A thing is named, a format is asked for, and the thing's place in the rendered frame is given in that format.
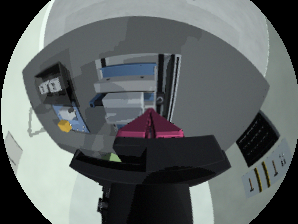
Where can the yellow block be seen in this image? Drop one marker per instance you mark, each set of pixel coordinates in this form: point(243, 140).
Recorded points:
point(64, 125)

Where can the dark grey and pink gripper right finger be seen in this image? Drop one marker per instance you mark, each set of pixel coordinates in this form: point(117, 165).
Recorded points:
point(163, 128)

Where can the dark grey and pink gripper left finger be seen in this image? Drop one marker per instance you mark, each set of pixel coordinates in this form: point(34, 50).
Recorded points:
point(138, 127)

